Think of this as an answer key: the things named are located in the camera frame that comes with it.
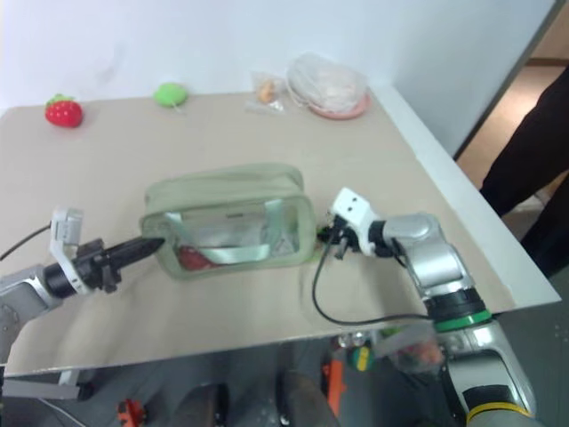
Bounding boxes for green round plush toy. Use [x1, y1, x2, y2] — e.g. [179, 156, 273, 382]
[153, 82, 188, 108]

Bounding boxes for clear bag with red items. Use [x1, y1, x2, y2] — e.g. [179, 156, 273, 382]
[376, 323, 446, 375]

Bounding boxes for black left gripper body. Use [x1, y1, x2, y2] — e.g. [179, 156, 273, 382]
[73, 238, 124, 294]

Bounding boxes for clear bag with white cords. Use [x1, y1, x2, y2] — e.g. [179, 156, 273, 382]
[286, 52, 369, 112]

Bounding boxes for small clear bag orange snacks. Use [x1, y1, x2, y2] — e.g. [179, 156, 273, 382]
[244, 70, 286, 117]

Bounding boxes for grey metal table bracket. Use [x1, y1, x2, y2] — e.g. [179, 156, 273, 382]
[0, 367, 91, 402]

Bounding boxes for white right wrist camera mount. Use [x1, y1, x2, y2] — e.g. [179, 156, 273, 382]
[327, 187, 384, 257]

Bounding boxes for orange packet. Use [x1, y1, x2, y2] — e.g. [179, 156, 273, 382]
[177, 246, 215, 271]

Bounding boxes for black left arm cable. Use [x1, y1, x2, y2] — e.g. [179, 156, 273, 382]
[0, 223, 53, 262]

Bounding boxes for orange black tool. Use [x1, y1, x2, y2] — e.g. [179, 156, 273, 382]
[320, 359, 349, 413]
[116, 398, 148, 427]

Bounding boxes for green transparent zipper pouch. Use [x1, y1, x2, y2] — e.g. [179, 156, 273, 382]
[140, 163, 317, 284]

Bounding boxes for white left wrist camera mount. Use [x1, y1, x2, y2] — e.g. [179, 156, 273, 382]
[48, 206, 90, 295]

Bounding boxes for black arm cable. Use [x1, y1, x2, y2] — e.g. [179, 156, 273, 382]
[309, 242, 436, 326]
[0, 223, 53, 262]

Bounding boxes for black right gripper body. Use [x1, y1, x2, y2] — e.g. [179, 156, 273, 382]
[328, 213, 362, 260]

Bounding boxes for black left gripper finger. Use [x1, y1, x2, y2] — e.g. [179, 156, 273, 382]
[108, 246, 160, 270]
[106, 238, 165, 261]

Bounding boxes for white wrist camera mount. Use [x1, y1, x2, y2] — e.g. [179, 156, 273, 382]
[48, 206, 90, 295]
[327, 187, 384, 257]

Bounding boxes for person in black clothes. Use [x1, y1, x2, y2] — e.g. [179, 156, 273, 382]
[478, 66, 569, 278]

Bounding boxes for red strawberry toy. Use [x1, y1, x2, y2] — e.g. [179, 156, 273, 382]
[44, 93, 84, 128]

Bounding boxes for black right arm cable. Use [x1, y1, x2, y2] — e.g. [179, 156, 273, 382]
[309, 242, 436, 326]

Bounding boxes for green yellow round object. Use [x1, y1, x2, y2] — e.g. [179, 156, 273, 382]
[349, 342, 375, 373]

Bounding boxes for pink plate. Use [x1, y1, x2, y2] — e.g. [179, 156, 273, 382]
[310, 93, 373, 120]

